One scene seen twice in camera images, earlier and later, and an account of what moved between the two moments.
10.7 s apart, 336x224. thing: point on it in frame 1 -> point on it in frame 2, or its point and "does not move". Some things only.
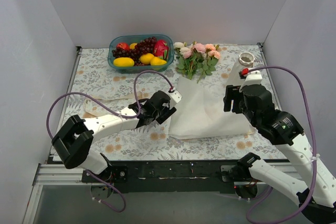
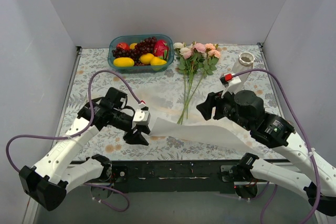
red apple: (124, 45) does not move
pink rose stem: (192, 63) -> (201, 77)
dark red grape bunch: (145, 46) does not move
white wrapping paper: (198, 109) -> (222, 131)
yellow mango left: (123, 62) does not move
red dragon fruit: (161, 49) does not move
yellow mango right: (156, 61) does not move
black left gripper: (163, 110) -> (133, 132)
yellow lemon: (145, 59) does not move
